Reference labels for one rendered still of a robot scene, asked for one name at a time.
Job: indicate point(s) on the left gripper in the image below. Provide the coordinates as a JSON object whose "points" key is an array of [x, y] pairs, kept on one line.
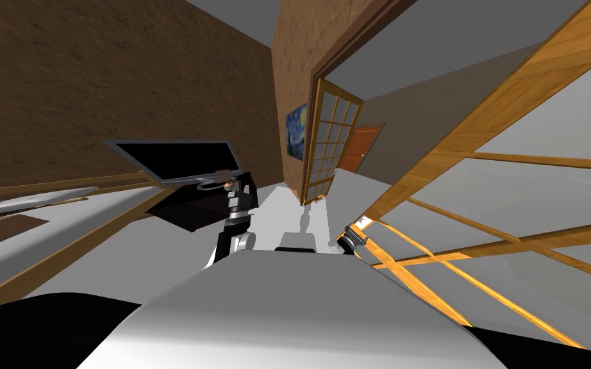
{"points": [[241, 195]]}

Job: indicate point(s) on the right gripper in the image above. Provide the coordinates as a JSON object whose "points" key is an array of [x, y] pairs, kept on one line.
{"points": [[355, 237]]}

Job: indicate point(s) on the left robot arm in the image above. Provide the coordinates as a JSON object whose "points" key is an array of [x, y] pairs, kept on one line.
{"points": [[235, 225]]}

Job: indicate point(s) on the black microwave appliance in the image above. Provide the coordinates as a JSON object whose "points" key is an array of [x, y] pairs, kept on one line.
{"points": [[193, 207]]}

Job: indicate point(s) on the black appliance door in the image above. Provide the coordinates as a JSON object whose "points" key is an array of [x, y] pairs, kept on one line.
{"points": [[172, 159]]}

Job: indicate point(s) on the blue night sky painting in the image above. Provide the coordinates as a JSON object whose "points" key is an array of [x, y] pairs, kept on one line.
{"points": [[296, 132]]}

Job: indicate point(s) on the orange door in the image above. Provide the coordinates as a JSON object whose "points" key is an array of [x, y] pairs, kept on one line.
{"points": [[359, 148]]}

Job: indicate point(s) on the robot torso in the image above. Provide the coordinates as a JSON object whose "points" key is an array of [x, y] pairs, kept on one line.
{"points": [[295, 307]]}

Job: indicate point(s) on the wooden door with small panes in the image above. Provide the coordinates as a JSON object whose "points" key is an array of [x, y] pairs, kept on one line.
{"points": [[329, 143]]}

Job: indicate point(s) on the wooden door with large panes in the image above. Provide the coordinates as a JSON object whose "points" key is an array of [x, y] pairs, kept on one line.
{"points": [[480, 123]]}

